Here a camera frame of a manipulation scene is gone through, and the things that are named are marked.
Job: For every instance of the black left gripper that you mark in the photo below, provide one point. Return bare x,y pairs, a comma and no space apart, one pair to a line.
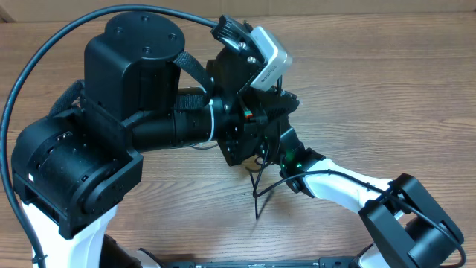
248,124

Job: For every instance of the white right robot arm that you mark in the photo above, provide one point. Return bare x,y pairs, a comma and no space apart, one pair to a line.
408,227

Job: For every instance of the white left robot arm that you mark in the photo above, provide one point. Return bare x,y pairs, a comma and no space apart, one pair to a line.
154,79

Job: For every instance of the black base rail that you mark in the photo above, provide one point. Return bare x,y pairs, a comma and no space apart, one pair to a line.
322,262

